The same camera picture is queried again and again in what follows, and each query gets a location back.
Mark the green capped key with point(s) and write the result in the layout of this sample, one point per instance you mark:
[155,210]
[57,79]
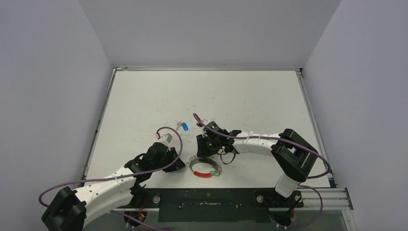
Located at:
[215,173]

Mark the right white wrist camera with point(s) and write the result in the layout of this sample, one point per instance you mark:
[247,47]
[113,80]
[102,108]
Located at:
[202,123]

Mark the blue capped key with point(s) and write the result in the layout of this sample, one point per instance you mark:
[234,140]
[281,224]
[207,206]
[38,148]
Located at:
[182,125]

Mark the aluminium table frame rail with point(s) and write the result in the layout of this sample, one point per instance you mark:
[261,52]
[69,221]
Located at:
[142,105]

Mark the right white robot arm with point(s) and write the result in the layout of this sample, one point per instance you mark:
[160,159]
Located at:
[294,155]

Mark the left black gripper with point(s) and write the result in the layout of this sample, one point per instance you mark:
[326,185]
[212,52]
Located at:
[172,154]

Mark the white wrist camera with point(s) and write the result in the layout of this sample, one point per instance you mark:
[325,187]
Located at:
[165,139]
[202,123]

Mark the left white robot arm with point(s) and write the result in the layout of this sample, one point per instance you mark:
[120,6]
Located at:
[73,209]

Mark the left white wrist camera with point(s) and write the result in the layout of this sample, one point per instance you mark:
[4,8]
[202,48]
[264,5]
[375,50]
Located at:
[165,139]

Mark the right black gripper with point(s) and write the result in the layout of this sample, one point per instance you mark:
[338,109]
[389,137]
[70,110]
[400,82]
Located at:
[202,145]

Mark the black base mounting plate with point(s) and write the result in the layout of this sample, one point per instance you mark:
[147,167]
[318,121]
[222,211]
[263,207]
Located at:
[215,204]

